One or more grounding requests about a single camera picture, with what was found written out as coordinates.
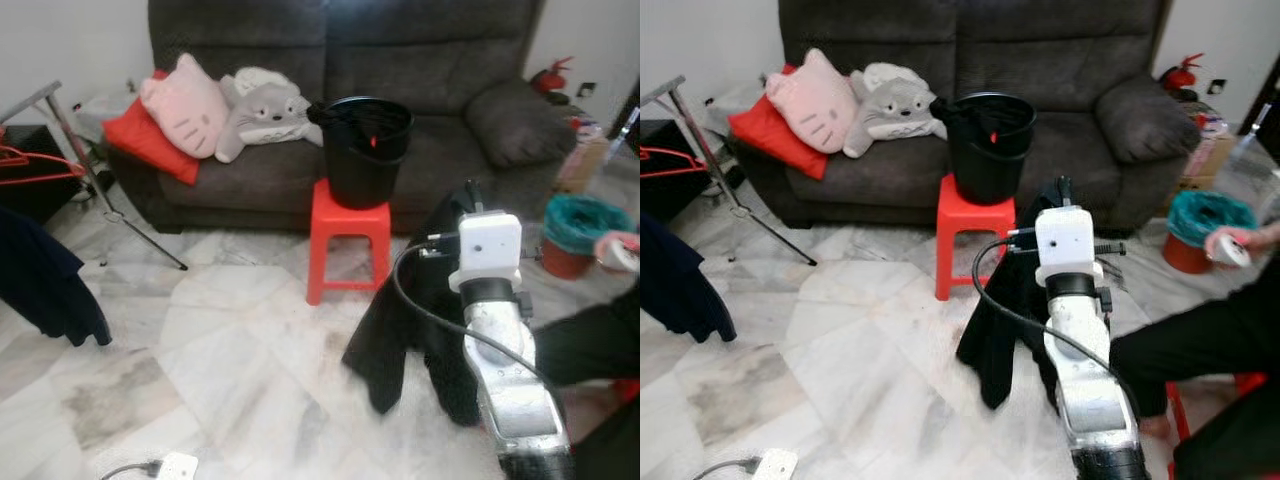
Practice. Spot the red fire extinguisher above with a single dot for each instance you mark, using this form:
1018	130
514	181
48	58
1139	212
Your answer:
550	78
1180	75

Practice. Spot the teal plastic bag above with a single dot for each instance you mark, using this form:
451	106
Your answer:
580	225
1210	215

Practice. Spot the person's black trousers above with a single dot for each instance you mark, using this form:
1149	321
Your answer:
1200	345
590	345

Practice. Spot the red cushion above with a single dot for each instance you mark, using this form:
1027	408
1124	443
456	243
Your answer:
150	145
775	140

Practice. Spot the white handheld controller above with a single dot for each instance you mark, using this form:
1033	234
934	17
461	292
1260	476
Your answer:
622	258
1232	255

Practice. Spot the black t-shirt white print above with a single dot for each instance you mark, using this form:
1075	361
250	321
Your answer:
1000	340
400	340

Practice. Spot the person's hand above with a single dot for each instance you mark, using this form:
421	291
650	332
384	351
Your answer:
1262	238
605	245

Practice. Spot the silver clothes rack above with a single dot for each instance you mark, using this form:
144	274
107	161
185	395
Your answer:
700	140
75	140

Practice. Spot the red plastic stool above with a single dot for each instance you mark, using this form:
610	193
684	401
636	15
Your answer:
627	388
1250	383
970	212
345	215

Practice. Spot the navy t-shirt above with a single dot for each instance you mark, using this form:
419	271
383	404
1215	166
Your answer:
680	290
40	280

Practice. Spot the dark grey sofa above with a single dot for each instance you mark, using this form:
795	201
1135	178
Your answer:
1060	60
430	60

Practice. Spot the grey white creature plush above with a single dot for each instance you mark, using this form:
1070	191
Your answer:
265	115
893	110

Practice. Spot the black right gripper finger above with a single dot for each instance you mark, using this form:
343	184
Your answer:
1063	192
474	196

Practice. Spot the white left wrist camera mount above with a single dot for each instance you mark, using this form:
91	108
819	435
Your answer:
776	464
178	467

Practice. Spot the open brown cardboard carton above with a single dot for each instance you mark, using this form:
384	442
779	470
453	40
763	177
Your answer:
1212	160
585	165

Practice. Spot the pink cat plush cushion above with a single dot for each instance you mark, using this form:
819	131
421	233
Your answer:
190	110
815	105

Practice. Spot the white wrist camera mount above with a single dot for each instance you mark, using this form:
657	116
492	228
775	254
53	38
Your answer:
776	464
1065	240
490	250
178	467

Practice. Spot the person's bare foot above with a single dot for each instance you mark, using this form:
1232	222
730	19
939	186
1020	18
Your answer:
1155	428

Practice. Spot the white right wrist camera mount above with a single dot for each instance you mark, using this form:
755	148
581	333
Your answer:
1065	240
490	250

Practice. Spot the red round floor tub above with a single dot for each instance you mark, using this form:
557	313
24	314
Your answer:
565	262
1185	258

